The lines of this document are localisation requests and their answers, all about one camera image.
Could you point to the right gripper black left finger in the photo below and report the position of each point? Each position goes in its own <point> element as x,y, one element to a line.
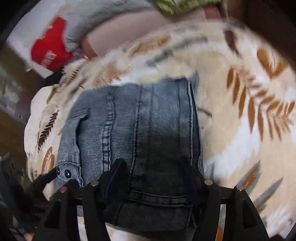
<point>96,200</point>

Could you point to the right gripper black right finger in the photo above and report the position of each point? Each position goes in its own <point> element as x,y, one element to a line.
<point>222,212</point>

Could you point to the grey denim pants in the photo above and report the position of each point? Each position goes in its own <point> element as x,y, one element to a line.
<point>152,127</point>

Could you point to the cream leaf-print blanket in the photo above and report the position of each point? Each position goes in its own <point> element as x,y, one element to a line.
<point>245,96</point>

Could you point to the red and white bag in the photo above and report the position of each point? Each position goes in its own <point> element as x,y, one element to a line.
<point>37,37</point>

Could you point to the pink and maroon bolster pillow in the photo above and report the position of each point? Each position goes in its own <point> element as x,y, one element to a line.
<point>129,26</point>

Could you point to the grey quilted pillow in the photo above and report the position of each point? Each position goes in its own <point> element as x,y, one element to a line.
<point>84,16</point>

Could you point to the green patterned cloth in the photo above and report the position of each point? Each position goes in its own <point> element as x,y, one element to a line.
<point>182,6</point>

